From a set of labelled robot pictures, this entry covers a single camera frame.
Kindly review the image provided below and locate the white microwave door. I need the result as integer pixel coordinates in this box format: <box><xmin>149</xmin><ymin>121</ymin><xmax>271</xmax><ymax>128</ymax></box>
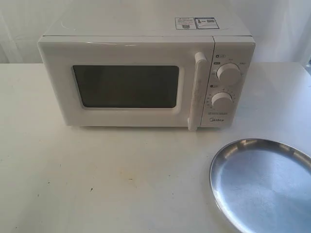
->
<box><xmin>38</xmin><ymin>36</ymin><xmax>215</xmax><ymax>131</ymax></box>

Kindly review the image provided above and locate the white microwave oven body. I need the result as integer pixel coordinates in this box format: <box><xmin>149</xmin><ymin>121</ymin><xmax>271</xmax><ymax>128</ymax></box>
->
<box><xmin>42</xmin><ymin>5</ymin><xmax>255</xmax><ymax>128</ymax></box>

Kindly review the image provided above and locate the lower white timer knob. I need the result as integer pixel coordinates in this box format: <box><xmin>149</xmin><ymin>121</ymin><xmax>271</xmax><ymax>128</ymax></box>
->
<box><xmin>211</xmin><ymin>92</ymin><xmax>234</xmax><ymax>112</ymax></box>

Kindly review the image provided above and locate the upper white control knob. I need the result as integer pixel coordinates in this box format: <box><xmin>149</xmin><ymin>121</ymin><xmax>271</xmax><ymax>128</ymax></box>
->
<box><xmin>217</xmin><ymin>63</ymin><xmax>242</xmax><ymax>85</ymax></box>

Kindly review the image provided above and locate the round stainless steel tray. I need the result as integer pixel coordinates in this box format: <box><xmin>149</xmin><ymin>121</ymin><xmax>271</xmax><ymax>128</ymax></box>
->
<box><xmin>209</xmin><ymin>138</ymin><xmax>311</xmax><ymax>233</ymax></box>

